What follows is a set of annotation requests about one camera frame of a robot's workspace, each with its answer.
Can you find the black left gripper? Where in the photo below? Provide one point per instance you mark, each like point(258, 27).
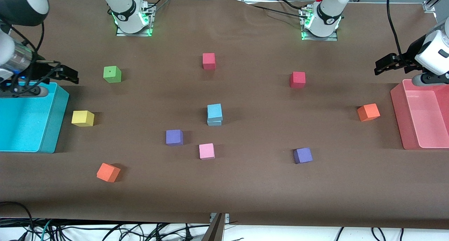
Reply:
point(408, 59)

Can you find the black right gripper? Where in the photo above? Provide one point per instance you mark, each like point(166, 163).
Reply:
point(39, 73)

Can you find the light blue foam block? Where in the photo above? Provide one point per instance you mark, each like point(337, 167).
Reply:
point(214, 111)
point(214, 123)

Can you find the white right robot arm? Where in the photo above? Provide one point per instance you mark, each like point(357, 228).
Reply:
point(122, 6)

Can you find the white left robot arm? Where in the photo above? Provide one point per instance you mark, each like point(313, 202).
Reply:
point(329, 9)

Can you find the green foam block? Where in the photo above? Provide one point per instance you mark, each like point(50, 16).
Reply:
point(112, 75)

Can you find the yellow foam block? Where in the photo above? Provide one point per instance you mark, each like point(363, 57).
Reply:
point(82, 118)

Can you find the orange foam block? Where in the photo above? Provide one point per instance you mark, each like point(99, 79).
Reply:
point(368, 112)
point(108, 172)

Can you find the pink plastic bin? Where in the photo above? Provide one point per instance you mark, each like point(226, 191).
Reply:
point(421, 118)

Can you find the cyan plastic bin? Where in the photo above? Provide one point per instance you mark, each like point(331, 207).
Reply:
point(24, 125)

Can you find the red foam block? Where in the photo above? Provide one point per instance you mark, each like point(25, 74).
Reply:
point(297, 79)
point(209, 61)

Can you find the purple foam block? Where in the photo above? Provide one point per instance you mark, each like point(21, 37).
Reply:
point(303, 155)
point(174, 137)

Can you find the light pink foam block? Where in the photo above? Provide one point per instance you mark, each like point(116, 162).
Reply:
point(207, 151)

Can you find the brown table cloth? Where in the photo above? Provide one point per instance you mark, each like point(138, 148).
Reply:
point(245, 185)

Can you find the dark slanted bar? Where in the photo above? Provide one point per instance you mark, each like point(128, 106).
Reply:
point(214, 230)

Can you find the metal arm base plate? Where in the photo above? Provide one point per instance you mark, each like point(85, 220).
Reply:
point(321, 38)
point(135, 34)

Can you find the aluminium frame profile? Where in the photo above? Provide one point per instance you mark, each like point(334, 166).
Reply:
point(433, 2)

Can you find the metal table edge bracket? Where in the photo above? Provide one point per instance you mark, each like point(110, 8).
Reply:
point(227, 217)

